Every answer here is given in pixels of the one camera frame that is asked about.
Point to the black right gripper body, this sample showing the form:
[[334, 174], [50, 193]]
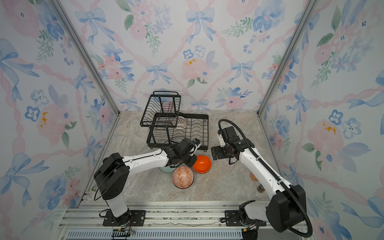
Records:
[[222, 152]]

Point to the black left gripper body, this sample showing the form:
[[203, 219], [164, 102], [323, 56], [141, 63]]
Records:
[[189, 160]]

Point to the pale green ceramic bowl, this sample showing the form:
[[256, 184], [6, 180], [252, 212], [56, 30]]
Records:
[[168, 169]]

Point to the orange plastic bowl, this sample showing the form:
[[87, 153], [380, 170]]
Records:
[[202, 165]]

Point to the white brown patterned bowl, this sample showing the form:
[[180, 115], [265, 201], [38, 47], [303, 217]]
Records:
[[180, 123]]

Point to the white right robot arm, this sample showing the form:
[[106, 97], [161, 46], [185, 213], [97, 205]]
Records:
[[286, 209]]

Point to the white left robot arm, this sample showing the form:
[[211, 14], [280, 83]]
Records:
[[115, 170]]

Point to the red patterned ceramic bowl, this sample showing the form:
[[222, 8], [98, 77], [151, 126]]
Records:
[[183, 177]]

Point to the dark spice jar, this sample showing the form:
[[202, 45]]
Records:
[[260, 189]]

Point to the black wire dish rack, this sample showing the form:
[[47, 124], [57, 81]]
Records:
[[167, 125]]

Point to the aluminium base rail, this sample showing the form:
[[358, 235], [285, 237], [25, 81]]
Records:
[[207, 220]]

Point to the aluminium right corner post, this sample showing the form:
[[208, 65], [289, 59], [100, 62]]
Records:
[[291, 47]]

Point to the aluminium corner post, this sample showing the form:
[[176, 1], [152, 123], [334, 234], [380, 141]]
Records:
[[291, 47], [69, 27]]

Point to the aluminium left corner post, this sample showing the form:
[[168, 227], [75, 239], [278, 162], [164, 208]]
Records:
[[69, 27]]

